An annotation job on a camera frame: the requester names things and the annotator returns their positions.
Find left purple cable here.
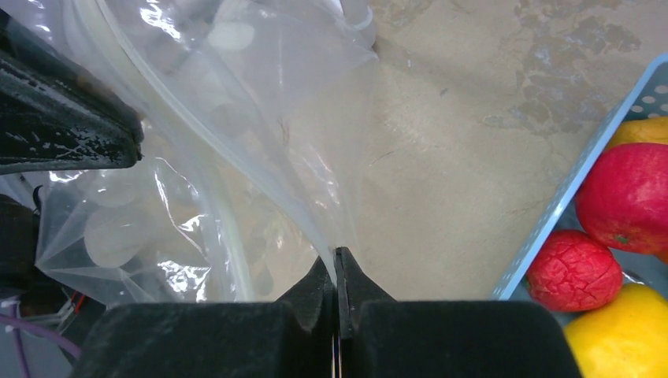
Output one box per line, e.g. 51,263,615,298
0,302,84,378

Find wrinkled red strawberry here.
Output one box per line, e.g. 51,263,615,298
525,230,623,312

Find clear dotted zip bag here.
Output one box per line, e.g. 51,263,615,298
1,1,379,306

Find yellow lemon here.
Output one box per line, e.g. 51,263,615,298
564,283,667,377

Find yellow mango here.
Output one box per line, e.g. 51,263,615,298
604,117,667,151

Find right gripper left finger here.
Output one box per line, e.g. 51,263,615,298
72,261,334,377

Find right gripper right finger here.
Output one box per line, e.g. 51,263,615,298
333,247,581,377

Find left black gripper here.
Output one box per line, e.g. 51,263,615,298
1,10,144,334

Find smooth red apple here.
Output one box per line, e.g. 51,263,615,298
574,143,667,255

